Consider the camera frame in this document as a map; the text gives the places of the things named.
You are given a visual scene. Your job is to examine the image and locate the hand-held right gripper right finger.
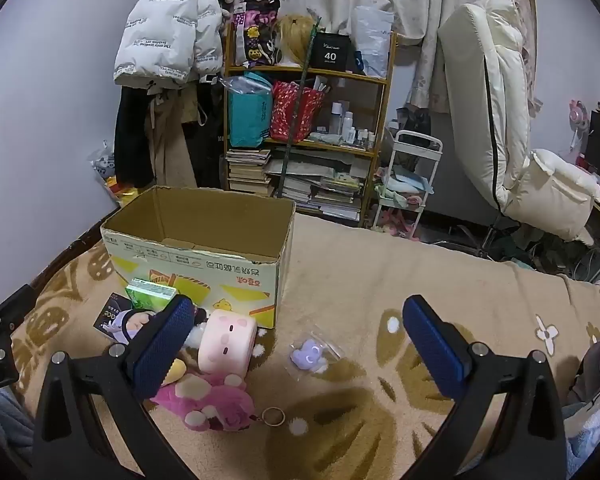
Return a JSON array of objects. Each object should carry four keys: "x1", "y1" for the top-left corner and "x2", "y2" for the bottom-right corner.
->
[{"x1": 402, "y1": 295, "x2": 568, "y2": 480}]

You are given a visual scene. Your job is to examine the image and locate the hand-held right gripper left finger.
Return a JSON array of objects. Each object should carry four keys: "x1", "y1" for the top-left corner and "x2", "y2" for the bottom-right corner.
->
[{"x1": 32, "y1": 294, "x2": 196, "y2": 480}]

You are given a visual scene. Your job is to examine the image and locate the printed cardboard box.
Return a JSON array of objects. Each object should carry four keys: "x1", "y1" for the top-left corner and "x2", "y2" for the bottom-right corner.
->
[{"x1": 100, "y1": 185, "x2": 297, "y2": 330}]

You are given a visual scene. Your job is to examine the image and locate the yellow plush toy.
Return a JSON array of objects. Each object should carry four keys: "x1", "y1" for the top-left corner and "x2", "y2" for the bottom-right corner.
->
[{"x1": 161, "y1": 360, "x2": 187, "y2": 387}]

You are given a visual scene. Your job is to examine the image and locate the purple and pink plush doll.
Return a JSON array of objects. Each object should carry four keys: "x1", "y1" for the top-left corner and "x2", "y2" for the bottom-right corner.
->
[{"x1": 107, "y1": 309, "x2": 157, "y2": 346}]

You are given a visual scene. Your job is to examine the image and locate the green tissue pack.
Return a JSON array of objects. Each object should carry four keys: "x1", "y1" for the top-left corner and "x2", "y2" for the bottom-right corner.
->
[{"x1": 125, "y1": 277, "x2": 178, "y2": 311}]

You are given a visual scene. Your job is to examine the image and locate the black glossy packet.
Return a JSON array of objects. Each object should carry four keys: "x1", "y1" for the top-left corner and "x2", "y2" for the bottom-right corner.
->
[{"x1": 94, "y1": 292, "x2": 131, "y2": 343}]

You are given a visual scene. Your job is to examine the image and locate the pink pig plush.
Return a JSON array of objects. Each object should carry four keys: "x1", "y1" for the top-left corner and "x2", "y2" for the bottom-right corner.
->
[{"x1": 197, "y1": 308, "x2": 258, "y2": 376}]

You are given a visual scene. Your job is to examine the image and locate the magenta plush bear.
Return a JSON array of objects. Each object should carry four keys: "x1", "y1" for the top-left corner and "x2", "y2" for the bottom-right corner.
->
[{"x1": 150, "y1": 371, "x2": 256, "y2": 433}]

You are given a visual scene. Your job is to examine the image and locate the purple toy in clear bag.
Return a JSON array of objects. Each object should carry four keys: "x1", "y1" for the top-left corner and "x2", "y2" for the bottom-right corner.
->
[{"x1": 290, "y1": 327, "x2": 343, "y2": 376}]

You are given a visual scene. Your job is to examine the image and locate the white trolley cart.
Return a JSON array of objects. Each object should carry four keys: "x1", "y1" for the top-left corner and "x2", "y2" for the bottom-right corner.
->
[{"x1": 370, "y1": 130, "x2": 443, "y2": 241}]

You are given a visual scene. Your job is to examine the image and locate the person's grey clothing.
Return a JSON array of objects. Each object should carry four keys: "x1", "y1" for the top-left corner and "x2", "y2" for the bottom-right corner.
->
[{"x1": 562, "y1": 334, "x2": 600, "y2": 477}]

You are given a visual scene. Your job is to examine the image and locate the pile of magazines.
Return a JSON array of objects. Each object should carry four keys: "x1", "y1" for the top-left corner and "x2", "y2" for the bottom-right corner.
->
[{"x1": 277, "y1": 152, "x2": 368, "y2": 221}]

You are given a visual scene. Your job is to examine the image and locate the plastic bag with toys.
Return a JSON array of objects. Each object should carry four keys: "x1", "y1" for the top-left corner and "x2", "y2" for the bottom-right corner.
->
[{"x1": 90, "y1": 142, "x2": 118, "y2": 186}]

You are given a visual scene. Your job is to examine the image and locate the stack of old books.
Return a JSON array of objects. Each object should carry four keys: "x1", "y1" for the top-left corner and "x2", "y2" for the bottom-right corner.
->
[{"x1": 225, "y1": 147, "x2": 273, "y2": 196}]

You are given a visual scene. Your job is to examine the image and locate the beige hanging pants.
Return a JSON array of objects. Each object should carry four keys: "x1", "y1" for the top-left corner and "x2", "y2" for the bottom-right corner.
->
[{"x1": 147, "y1": 90, "x2": 198, "y2": 191}]

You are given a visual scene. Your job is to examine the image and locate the dark hanging coat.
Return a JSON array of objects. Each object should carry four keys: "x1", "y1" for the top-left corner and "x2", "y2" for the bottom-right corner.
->
[{"x1": 182, "y1": 77, "x2": 228, "y2": 191}]

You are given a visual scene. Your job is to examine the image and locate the black hanging garment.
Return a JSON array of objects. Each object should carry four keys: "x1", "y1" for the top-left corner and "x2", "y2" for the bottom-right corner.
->
[{"x1": 115, "y1": 85, "x2": 156, "y2": 188}]

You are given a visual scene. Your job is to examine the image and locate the cluster of small bottles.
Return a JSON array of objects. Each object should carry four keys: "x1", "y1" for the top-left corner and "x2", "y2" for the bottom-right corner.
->
[{"x1": 330, "y1": 101, "x2": 376, "y2": 148}]

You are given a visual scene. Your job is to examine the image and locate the wooden shelf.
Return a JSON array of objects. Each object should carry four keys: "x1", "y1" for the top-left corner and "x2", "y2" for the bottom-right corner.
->
[{"x1": 222, "y1": 20, "x2": 398, "y2": 228}]

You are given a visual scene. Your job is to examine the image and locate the cream padded chair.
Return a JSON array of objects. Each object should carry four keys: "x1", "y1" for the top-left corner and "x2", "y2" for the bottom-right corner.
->
[{"x1": 437, "y1": 0, "x2": 600, "y2": 246}]

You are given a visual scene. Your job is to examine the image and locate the teal shopping bag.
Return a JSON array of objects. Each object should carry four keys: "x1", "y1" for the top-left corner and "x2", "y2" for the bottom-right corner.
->
[{"x1": 228, "y1": 72, "x2": 274, "y2": 148}]

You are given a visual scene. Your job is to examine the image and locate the red patterned bag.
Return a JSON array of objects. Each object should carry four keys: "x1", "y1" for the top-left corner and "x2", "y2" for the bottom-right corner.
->
[{"x1": 270, "y1": 80, "x2": 327, "y2": 143}]

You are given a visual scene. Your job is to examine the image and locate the pink desk fan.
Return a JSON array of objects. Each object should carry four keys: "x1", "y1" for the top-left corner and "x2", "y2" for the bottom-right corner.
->
[{"x1": 567, "y1": 100, "x2": 592, "y2": 152}]

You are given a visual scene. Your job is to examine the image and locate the green thin stick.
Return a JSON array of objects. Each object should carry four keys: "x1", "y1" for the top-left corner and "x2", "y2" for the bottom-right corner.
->
[{"x1": 278, "y1": 17, "x2": 322, "y2": 201}]

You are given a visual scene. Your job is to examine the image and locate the black box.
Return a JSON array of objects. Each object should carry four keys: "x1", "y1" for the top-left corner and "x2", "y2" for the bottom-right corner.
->
[{"x1": 310, "y1": 32, "x2": 355, "y2": 72}]

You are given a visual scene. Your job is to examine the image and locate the clear plastic bag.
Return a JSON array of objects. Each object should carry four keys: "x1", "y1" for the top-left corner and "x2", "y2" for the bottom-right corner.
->
[{"x1": 352, "y1": 6, "x2": 396, "y2": 78}]

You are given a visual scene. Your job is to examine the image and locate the white puffer jacket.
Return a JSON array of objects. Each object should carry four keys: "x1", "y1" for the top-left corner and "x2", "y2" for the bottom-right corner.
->
[{"x1": 112, "y1": 0, "x2": 226, "y2": 88}]

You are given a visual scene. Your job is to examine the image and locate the patterned tote bag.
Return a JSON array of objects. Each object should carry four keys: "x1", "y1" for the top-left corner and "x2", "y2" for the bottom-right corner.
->
[{"x1": 232, "y1": 0, "x2": 281, "y2": 68}]

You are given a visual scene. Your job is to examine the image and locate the blond wig on head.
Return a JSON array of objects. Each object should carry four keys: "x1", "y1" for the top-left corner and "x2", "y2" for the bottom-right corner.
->
[{"x1": 275, "y1": 14, "x2": 316, "y2": 68}]

